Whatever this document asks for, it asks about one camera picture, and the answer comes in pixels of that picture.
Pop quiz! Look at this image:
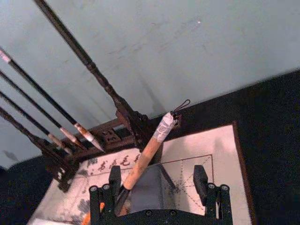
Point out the dark wooden brush rack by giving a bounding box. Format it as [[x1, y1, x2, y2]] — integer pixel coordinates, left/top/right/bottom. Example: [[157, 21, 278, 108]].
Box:
[[0, 0, 150, 193]]

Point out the white calligraphy mat, brown border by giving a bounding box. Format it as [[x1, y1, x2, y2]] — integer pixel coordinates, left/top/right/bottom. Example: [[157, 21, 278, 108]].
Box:
[[28, 120, 257, 225]]

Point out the bamboo handled calligraphy brush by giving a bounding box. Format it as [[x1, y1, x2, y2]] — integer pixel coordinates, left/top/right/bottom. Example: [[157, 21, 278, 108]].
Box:
[[116, 99, 191, 218]]

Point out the black table cloth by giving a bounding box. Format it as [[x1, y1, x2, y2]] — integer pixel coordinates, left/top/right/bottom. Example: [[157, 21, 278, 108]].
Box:
[[0, 69, 300, 225]]

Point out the orange rod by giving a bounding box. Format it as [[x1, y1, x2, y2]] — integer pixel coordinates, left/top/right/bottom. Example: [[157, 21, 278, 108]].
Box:
[[81, 202, 106, 225]]

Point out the long black hanging brush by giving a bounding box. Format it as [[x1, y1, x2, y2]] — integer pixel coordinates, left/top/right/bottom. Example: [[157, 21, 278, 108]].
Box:
[[0, 48, 105, 152]]

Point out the plain pale wall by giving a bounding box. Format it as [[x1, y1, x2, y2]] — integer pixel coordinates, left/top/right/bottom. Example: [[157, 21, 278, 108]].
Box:
[[0, 0, 300, 169]]

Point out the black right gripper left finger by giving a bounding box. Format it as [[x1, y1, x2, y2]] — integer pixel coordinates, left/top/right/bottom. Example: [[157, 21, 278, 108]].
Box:
[[89, 165, 122, 225]]

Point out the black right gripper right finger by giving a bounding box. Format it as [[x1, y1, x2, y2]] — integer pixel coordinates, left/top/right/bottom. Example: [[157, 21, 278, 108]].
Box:
[[193, 165, 233, 220]]

